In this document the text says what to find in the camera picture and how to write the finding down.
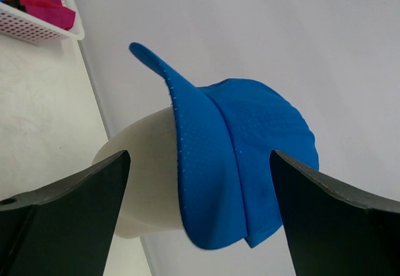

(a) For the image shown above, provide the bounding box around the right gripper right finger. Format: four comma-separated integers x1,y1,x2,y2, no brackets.
269,151,399,275

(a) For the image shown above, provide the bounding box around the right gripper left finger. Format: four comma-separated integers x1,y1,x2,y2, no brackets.
1,150,130,276

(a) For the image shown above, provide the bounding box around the blue cap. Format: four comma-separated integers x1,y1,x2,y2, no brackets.
129,42,319,250

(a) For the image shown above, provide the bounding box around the cream mannequin head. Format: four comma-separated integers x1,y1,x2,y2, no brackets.
93,107,183,239

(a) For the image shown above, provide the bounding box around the white plastic basket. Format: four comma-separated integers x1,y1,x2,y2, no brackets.
1,0,85,44

